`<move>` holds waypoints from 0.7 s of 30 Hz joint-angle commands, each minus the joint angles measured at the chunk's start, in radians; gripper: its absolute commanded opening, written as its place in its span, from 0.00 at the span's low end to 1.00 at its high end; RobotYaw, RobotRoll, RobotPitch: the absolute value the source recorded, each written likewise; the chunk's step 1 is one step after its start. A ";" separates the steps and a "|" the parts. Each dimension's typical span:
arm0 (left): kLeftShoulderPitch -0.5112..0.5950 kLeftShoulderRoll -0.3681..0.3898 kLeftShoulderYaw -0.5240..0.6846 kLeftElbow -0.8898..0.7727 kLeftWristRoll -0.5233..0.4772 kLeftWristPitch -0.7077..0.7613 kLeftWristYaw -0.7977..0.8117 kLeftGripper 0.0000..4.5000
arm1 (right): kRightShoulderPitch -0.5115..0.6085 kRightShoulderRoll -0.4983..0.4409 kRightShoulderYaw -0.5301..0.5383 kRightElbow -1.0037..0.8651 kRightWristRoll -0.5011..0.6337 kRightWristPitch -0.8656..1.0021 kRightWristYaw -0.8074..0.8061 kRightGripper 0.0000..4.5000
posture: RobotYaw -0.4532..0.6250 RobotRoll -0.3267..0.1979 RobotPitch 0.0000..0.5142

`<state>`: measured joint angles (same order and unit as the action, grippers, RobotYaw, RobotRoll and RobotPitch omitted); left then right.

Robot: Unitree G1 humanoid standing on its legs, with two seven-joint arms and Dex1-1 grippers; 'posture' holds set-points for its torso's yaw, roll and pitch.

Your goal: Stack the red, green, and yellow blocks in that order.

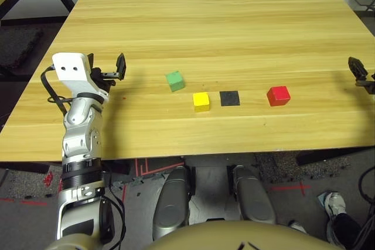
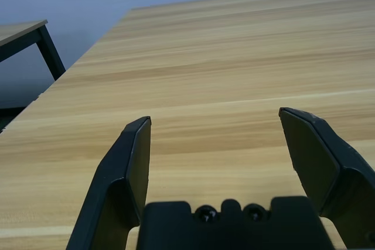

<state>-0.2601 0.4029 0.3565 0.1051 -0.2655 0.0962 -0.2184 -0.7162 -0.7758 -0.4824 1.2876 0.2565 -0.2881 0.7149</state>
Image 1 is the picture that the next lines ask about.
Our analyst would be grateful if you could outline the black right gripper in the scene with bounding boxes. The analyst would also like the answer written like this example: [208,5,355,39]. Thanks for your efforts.
[347,56,375,95]

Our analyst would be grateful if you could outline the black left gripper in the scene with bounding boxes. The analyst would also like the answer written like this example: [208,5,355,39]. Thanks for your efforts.
[87,52,127,94]

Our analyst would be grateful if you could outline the green wooden block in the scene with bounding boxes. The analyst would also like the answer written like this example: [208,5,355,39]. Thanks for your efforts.
[165,70,186,93]

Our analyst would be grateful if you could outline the red wooden block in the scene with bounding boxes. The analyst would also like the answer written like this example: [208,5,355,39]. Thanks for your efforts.
[266,85,291,107]

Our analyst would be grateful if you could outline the grey stool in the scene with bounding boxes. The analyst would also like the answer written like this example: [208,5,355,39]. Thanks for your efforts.
[351,0,375,12]

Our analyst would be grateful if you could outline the black foam floor mat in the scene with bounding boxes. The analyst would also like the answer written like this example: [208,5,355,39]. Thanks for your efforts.
[0,27,44,69]

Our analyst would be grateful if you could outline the yellow wooden block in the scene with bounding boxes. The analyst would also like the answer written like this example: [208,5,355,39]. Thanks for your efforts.
[192,92,211,113]

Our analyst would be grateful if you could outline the speckled dark floor mat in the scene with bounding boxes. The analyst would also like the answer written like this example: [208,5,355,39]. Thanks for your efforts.
[254,152,352,181]

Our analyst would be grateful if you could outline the black square marker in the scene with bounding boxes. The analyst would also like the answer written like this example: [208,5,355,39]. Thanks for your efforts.
[219,90,241,107]

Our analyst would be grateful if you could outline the red tape cross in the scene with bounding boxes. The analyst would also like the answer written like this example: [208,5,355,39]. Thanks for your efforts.
[268,181,311,197]

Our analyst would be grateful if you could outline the grey foot pedal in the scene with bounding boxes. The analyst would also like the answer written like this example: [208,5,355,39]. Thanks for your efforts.
[317,191,330,207]

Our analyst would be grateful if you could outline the white sneaker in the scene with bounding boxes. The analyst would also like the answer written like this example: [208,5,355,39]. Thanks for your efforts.
[288,220,308,235]
[318,191,348,244]

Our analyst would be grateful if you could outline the grey robot left leg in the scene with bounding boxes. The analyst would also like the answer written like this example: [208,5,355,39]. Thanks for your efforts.
[152,165,196,241]

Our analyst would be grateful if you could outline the grey robot leg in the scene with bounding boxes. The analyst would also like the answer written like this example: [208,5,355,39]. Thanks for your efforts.
[152,165,196,241]
[227,164,278,225]

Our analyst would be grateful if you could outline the dark trouser leg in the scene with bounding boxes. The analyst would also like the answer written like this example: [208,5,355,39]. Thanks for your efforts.
[332,213,364,250]

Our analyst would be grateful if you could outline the grey robot right leg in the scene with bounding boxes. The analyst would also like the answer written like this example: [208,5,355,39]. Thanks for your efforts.
[227,164,278,225]

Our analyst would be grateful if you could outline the tan robot torso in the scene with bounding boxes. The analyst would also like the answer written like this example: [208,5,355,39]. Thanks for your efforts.
[145,220,338,250]

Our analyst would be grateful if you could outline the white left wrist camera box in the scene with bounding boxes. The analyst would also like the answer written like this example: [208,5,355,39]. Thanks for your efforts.
[52,52,110,101]

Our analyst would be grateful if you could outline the black left camera cable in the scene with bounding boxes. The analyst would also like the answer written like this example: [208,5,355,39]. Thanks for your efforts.
[40,64,74,116]

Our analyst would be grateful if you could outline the black hanging arm cable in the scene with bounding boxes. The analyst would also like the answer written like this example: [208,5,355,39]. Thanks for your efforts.
[101,170,127,250]

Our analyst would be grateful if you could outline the black floor cables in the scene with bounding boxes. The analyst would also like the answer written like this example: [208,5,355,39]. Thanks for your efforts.
[350,165,375,250]

